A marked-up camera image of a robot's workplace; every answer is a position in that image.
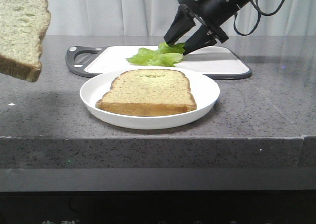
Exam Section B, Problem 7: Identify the white cutting board grey rim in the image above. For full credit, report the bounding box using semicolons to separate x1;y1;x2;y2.
65;45;252;80

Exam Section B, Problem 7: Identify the bread slice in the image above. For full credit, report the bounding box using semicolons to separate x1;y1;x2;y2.
0;0;51;82
95;69;197;117

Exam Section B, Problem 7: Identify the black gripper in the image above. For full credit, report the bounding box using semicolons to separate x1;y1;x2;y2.
163;0;249;55

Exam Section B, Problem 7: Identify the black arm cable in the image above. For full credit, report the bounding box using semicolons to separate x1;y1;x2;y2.
233;0;291;36

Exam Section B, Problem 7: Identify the black appliance front panel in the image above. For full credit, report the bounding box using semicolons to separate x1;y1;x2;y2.
0;190;316;224

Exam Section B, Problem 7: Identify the green lettuce leaf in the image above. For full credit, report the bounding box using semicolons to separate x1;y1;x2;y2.
126;43;185;67

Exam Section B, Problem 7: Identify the white round plate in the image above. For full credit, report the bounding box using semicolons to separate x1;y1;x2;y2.
79;66;220;130

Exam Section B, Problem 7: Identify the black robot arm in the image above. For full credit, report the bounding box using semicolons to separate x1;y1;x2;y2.
164;0;250;55

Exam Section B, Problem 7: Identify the white curtain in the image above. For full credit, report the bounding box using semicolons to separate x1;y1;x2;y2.
47;0;316;37

